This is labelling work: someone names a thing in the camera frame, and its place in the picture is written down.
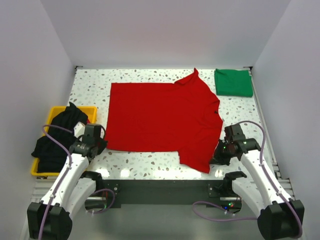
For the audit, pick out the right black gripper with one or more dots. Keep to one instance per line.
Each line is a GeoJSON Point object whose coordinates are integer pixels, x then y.
{"type": "Point", "coordinates": [217, 158]}

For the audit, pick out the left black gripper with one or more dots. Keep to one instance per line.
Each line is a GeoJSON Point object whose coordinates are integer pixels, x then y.
{"type": "Point", "coordinates": [103, 145]}

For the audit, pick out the red polo shirt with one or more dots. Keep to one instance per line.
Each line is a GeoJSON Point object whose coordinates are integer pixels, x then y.
{"type": "Point", "coordinates": [181, 117]}

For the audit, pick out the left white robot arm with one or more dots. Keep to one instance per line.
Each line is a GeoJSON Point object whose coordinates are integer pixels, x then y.
{"type": "Point", "coordinates": [51, 218]}

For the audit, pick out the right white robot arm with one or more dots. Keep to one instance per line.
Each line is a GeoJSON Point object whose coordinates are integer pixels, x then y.
{"type": "Point", "coordinates": [278, 214]}

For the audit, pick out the yellow plastic bin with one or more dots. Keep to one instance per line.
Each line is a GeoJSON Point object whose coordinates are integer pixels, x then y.
{"type": "Point", "coordinates": [90, 111]}

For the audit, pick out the black t shirt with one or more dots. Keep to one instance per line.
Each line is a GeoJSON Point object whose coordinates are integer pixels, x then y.
{"type": "Point", "coordinates": [52, 156]}

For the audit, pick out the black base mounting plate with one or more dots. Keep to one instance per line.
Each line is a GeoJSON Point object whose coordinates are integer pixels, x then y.
{"type": "Point", "coordinates": [170, 192]}

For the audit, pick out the folded green t shirt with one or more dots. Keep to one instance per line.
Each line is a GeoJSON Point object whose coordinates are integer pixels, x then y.
{"type": "Point", "coordinates": [232, 82]}

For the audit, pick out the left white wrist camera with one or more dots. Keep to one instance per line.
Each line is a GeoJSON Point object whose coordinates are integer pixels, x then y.
{"type": "Point", "coordinates": [79, 129]}

